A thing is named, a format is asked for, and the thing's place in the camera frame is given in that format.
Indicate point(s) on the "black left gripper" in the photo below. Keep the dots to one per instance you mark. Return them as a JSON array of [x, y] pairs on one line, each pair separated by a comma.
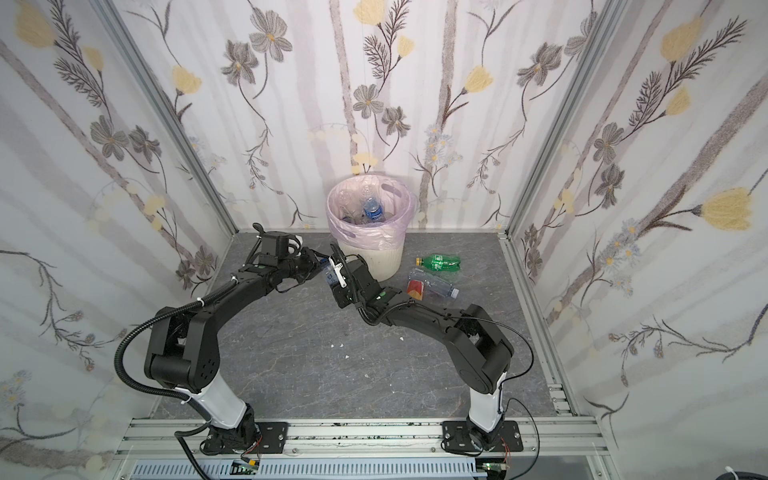
[[308, 264]]

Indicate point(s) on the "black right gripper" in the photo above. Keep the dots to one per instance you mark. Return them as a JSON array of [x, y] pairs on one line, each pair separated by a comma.
[[346, 279]]

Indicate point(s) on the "blue cap bottle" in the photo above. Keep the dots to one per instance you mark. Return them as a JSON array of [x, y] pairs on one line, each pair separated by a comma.
[[329, 272]]

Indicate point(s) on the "red yellow label tea bottle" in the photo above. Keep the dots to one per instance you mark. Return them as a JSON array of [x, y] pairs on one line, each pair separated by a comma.
[[416, 289]]

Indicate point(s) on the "blue label bottle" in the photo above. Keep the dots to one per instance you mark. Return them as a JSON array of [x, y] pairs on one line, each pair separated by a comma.
[[373, 209]]

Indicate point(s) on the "clear crushed bottle white cap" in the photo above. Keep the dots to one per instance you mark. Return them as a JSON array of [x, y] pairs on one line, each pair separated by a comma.
[[434, 283]]

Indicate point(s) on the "green bottle yellow cap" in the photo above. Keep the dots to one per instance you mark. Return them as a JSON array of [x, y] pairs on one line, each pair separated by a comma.
[[439, 262]]

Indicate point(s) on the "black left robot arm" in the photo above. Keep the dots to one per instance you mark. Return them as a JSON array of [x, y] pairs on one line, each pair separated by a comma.
[[183, 356]]

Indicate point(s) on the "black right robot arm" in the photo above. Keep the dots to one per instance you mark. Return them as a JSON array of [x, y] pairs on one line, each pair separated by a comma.
[[480, 352]]

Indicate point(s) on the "cream plastic waste bin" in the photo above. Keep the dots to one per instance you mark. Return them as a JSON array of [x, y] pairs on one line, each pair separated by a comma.
[[382, 264]]

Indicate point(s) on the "pink bin liner bag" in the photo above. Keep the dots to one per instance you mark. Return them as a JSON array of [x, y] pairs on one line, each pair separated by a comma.
[[347, 222]]

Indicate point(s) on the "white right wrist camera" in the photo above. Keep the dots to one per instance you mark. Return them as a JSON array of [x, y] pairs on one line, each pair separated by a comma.
[[339, 259]]

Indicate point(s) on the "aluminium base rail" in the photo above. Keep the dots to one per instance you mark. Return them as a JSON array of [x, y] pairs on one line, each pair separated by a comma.
[[547, 447]]

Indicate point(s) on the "white slotted cable duct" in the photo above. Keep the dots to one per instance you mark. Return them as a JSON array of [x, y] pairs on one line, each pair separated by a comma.
[[351, 468]]

